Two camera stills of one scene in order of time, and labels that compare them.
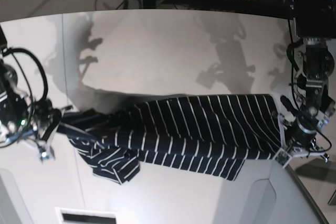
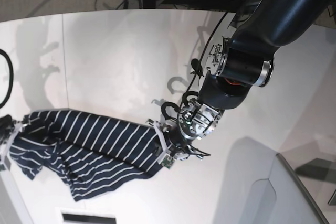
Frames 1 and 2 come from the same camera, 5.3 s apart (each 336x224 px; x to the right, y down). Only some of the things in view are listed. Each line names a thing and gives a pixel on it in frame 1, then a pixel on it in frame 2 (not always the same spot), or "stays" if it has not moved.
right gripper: [302, 135] to [176, 137]
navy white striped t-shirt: [209, 136] to [87, 151]
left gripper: [45, 118] to [7, 124]
